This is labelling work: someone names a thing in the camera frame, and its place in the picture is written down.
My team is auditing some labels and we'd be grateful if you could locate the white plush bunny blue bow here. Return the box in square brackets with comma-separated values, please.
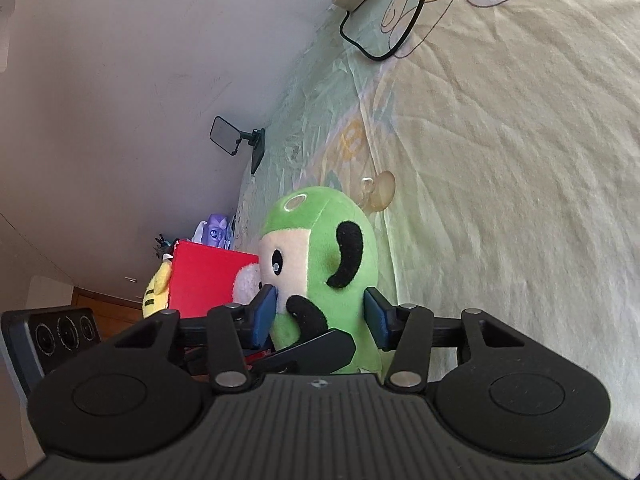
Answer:
[232, 263, 262, 304]

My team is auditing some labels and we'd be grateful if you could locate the yellow tiger plush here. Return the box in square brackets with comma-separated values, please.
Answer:
[142, 254, 172, 318]

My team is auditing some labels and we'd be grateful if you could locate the green plush doll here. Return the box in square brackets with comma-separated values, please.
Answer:
[258, 186, 383, 374]

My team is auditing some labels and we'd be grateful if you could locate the red cardboard box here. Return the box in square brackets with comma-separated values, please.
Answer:
[166, 238, 266, 364]

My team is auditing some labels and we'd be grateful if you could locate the purple tissue pack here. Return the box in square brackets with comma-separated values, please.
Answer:
[191, 214, 233, 249]

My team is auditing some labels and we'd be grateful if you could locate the clear suction cup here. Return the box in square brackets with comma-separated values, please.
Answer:
[359, 170, 396, 214]

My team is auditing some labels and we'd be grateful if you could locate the phone stand with mirror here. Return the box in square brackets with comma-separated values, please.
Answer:
[209, 116, 266, 174]

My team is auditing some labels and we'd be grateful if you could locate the cartoon print bed sheet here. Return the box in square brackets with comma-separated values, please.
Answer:
[235, 0, 639, 476]

